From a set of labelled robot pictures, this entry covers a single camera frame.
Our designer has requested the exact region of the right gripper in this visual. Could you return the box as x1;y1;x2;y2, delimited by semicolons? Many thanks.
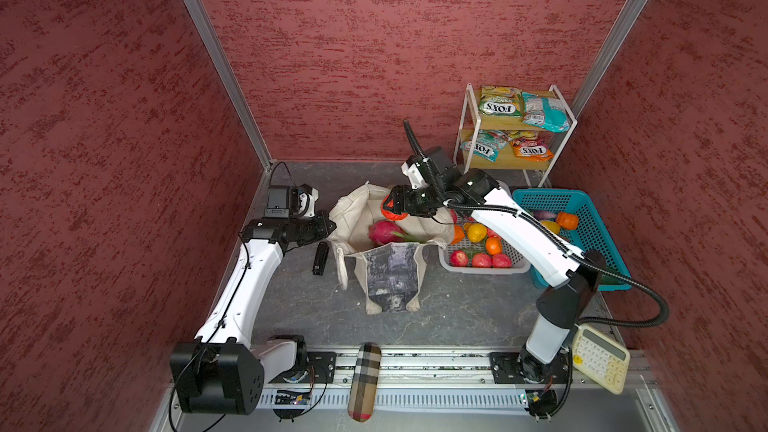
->
384;181;448;217

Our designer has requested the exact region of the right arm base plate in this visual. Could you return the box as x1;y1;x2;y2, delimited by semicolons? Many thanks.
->
489;350;570;385

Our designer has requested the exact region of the pink dragon fruit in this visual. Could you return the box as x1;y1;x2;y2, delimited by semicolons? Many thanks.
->
368;220;422;246

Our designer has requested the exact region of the yellow Fox's candy bag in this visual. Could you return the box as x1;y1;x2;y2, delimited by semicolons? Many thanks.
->
478;85;524;117

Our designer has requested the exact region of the white plastic basket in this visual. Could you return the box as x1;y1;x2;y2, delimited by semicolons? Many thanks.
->
438;210;531;276

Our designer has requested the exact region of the teal plastic basket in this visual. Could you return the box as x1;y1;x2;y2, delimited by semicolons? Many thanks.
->
512;188;630;276

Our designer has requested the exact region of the aluminium rail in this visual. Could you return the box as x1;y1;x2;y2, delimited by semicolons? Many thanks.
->
173;346;655;388

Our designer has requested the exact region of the cream canvas tote bag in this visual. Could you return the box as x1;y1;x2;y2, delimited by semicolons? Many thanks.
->
329;183;454;315

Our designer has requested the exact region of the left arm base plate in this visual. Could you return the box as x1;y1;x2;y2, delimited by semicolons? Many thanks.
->
270;350;338;385

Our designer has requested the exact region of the white wooden shelf rack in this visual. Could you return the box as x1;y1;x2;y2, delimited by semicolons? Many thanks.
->
452;84;578;187

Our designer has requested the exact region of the green Fox's candy bag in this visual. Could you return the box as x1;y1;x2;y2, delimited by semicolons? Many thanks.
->
460;130;509;162

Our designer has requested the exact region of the black corrugated cable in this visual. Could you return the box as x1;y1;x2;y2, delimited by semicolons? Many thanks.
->
403;119;670;329

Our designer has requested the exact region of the red bell pepper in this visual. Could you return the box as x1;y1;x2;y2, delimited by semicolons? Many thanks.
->
380;195;407;221

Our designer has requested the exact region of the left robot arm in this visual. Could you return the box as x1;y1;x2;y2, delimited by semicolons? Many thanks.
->
170;211;336;415

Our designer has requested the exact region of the orange tangerine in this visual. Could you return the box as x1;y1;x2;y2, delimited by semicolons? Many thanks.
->
485;237;503;256

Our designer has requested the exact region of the red apple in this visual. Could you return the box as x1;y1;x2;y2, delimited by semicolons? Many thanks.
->
450;250;470;268
492;253;513;269

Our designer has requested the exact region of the red apple front left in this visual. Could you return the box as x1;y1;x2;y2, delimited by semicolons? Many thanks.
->
450;250;470;268

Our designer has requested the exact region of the plaid pouch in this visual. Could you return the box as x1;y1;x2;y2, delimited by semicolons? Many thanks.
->
347;343;382;422

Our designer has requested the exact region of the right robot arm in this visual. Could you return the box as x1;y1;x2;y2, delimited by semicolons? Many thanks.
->
382;169;602;383

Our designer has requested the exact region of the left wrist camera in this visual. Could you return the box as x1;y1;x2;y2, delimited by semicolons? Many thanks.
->
264;184;319;219

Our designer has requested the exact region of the orange pumpkin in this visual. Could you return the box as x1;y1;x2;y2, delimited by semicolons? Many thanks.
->
555;212;580;230

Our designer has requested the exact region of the teal snack bag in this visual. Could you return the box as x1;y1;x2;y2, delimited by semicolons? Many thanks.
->
522;92;570;133

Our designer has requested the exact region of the red apple front right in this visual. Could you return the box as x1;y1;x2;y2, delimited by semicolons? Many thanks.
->
492;253;513;269

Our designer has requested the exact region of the orange Fox's candy bag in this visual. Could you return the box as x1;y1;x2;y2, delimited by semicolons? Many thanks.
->
511;137;554;162

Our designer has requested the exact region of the cream calculator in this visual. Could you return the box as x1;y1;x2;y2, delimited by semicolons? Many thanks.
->
571;325;630;395

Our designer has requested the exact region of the yellow lemon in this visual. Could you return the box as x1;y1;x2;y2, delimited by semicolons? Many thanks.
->
465;223;488;243

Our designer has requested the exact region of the black remote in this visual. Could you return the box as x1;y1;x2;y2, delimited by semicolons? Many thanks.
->
312;241;330;276

